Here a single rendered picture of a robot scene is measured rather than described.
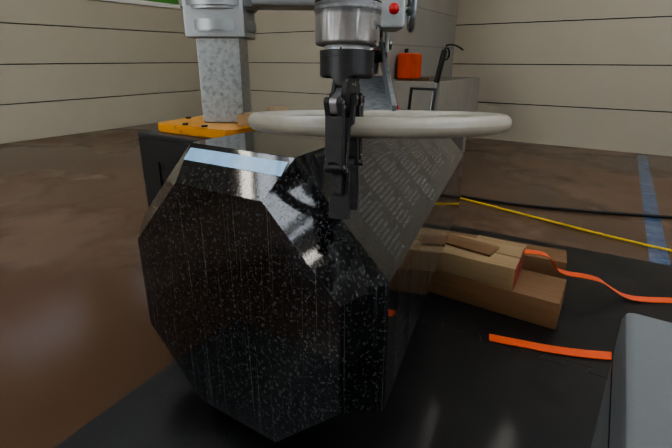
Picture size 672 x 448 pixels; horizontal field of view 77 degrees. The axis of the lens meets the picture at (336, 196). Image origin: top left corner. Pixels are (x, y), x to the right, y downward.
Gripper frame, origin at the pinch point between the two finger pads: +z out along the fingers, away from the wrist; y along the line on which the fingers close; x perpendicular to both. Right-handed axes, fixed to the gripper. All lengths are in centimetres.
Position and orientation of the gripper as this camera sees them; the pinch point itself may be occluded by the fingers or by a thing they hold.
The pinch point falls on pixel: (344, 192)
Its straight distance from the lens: 63.5
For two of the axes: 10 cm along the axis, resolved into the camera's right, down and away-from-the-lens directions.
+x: -9.6, -0.9, 2.7
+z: -0.1, 9.7, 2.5
